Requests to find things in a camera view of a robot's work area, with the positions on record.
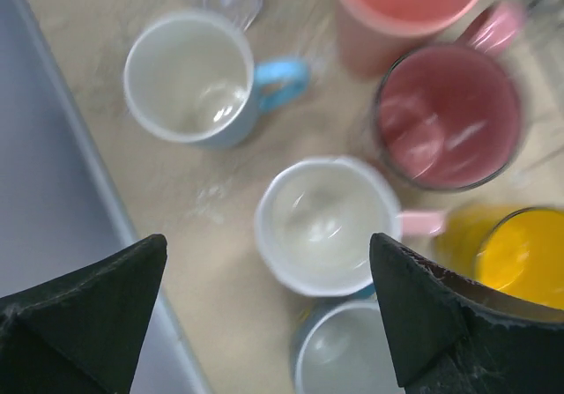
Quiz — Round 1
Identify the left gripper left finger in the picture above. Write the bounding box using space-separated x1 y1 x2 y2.
1 234 167 393

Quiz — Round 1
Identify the pink floral mug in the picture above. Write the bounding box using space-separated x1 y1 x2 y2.
371 2 527 192

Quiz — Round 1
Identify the pale pink faceted mug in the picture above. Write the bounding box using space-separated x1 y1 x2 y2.
254 156 446 297

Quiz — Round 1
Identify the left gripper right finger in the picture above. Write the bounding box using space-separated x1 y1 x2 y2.
369 233 563 393

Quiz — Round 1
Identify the dark blue textured mug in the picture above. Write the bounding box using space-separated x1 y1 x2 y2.
290 298 404 394

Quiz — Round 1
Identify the salmon pink tumbler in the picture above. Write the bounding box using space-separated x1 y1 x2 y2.
334 0 478 78

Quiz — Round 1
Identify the light blue mug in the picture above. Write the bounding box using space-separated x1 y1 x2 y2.
122 10 310 148

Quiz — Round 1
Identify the yellow mug black handle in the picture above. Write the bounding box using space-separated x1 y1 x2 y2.
434 203 563 309

